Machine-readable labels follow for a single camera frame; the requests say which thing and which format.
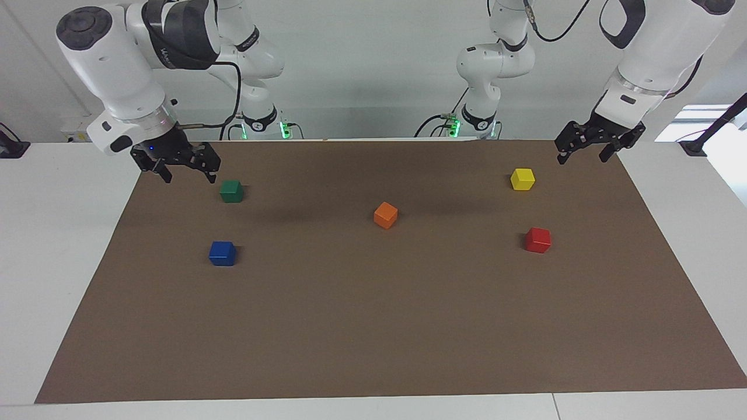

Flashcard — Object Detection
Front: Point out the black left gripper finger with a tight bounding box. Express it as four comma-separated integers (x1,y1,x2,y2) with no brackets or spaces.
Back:
599,135,631,163
554,121,587,166

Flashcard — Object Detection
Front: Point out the red cube block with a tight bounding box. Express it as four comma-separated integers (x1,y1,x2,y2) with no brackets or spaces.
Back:
525,227,551,254

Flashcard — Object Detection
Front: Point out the blue cube block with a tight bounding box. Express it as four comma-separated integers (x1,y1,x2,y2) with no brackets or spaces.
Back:
209,241,236,267

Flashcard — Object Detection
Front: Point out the orange cube block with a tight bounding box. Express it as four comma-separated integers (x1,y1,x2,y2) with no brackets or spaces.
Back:
373,202,399,229

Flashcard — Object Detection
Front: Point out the black table clamp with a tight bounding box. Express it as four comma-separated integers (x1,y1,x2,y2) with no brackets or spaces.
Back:
0,122,31,159

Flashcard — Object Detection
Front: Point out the brown table mat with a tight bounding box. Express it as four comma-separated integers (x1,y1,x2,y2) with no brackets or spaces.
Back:
35,139,747,404

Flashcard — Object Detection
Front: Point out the black base cable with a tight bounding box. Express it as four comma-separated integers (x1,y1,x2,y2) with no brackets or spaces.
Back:
414,87,467,138
219,114,246,141

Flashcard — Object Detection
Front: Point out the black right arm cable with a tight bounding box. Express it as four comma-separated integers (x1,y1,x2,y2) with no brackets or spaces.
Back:
175,58,243,130

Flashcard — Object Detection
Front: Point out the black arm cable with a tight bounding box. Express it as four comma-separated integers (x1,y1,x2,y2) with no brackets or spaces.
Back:
175,58,243,130
522,0,591,43

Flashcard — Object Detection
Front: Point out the black camera stand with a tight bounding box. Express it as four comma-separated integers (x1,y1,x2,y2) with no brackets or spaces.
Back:
680,92,747,157

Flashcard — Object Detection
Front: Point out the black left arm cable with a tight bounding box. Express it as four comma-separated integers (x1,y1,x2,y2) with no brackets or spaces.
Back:
522,0,591,43

